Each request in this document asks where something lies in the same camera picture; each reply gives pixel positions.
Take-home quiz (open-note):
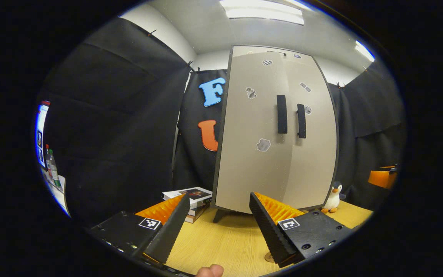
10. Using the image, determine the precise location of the black backdrop cloth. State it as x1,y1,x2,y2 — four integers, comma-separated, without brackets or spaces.
35,17,406,227

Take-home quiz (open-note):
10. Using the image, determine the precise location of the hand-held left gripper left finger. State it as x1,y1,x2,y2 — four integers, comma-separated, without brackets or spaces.
89,192,191,266

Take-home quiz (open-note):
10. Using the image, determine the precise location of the small ceiling light panel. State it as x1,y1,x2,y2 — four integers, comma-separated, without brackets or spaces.
355,40,376,62

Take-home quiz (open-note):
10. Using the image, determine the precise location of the black door handle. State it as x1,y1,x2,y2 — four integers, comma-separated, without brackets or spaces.
276,95,288,134
297,103,307,139

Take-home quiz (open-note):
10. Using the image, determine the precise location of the white book dark cover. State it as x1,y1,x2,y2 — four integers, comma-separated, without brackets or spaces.
163,187,213,205

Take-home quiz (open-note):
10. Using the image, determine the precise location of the large ceiling light panel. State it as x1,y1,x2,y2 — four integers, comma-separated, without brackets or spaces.
220,0,305,25

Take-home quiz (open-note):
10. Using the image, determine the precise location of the penguin plush toy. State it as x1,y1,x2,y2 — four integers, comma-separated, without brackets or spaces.
321,182,343,214

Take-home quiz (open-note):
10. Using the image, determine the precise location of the green cap plastic bottle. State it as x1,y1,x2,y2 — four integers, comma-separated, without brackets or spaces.
48,149,62,189

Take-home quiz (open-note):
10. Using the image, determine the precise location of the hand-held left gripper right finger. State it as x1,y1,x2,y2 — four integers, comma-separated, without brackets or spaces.
249,192,355,269

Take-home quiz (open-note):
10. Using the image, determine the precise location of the bright screen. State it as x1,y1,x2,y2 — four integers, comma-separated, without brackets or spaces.
35,101,51,168

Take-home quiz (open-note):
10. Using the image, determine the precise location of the grey cabinet door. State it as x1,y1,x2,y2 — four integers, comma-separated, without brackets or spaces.
283,55,338,210
215,51,295,214

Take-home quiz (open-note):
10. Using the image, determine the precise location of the grey cabinet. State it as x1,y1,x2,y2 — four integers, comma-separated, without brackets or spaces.
211,45,339,224

